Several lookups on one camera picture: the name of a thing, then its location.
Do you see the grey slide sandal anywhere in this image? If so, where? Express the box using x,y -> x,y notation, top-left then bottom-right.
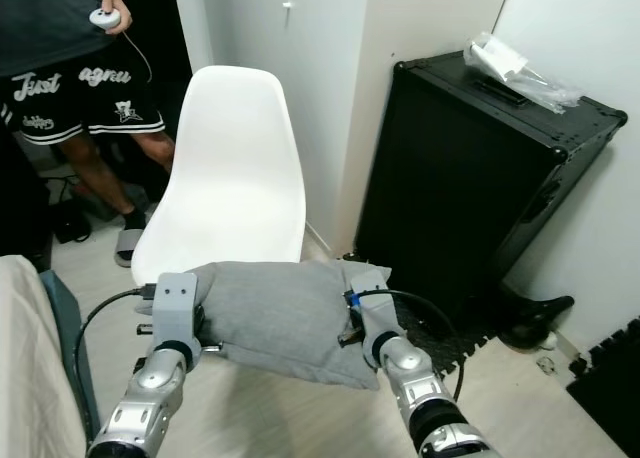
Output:
114,224 -> 152,262

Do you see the clear bag with papers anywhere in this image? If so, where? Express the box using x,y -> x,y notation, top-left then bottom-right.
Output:
465,33 -> 584,115

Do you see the white wardrobe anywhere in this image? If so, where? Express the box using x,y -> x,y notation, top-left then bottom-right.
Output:
195,0 -> 393,251

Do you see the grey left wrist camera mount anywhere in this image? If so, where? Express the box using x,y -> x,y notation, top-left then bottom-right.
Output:
154,272 -> 200,345

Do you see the black bag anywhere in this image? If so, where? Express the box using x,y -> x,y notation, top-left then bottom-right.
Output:
50,173 -> 98,245

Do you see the bed with cream sheet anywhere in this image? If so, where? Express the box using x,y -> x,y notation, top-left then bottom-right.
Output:
0,255 -> 79,458

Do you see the grey pillow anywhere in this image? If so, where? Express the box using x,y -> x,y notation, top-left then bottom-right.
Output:
190,260 -> 393,391

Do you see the dark blue bed frame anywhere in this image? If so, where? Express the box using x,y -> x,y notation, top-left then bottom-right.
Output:
42,268 -> 107,451

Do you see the black bicycle saddle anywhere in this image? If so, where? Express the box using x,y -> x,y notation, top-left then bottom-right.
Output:
500,293 -> 577,352

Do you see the black foam floor mat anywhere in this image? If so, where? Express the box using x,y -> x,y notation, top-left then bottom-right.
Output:
565,318 -> 640,431

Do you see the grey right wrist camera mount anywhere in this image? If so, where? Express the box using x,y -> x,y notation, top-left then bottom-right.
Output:
348,286 -> 402,342

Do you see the person's left hand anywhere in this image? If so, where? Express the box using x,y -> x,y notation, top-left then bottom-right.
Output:
93,0 -> 134,34

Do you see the white handheld controller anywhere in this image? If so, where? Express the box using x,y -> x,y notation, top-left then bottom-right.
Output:
88,8 -> 123,30

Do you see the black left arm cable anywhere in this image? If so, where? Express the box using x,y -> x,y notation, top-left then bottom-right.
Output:
72,286 -> 158,451

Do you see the white plastic shell chair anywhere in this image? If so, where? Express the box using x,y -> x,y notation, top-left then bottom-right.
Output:
131,66 -> 308,287

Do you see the thin white controller cable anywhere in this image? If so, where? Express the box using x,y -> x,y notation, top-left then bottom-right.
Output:
122,24 -> 154,85

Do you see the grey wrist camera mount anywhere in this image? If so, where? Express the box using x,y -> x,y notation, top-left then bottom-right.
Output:
348,286 -> 402,342
154,272 -> 200,345

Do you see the black flight case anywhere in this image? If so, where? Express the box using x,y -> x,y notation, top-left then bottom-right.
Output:
353,50 -> 629,325

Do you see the person in black shorts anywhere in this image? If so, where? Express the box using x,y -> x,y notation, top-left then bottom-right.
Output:
0,0 -> 177,262

